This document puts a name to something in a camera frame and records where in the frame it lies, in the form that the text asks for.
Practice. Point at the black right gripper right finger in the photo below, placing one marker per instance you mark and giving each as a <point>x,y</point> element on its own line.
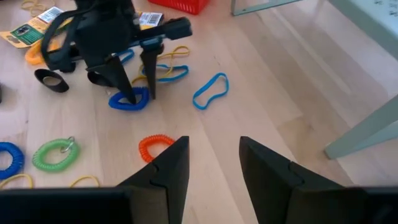
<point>267,186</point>

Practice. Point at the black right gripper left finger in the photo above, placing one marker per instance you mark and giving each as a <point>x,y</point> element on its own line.
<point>168,186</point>

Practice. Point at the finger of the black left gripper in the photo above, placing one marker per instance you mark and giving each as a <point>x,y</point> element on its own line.
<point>152,62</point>
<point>116,73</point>

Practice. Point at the yellow green crayon box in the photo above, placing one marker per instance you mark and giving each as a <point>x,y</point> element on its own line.
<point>25,34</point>
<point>150,18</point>

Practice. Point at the blue rubber band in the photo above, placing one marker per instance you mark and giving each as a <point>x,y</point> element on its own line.
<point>130,56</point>
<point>177,66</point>
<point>205,84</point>

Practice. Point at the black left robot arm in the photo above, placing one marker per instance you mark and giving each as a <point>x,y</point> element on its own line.
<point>102,3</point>

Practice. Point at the wide black rubber band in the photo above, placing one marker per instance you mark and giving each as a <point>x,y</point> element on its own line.
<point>38,76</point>
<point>96,81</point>

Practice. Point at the red plastic basket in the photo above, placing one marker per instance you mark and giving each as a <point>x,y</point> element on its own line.
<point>180,4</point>

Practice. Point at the long yellow rubber band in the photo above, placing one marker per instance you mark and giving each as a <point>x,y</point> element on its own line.
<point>17,175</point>

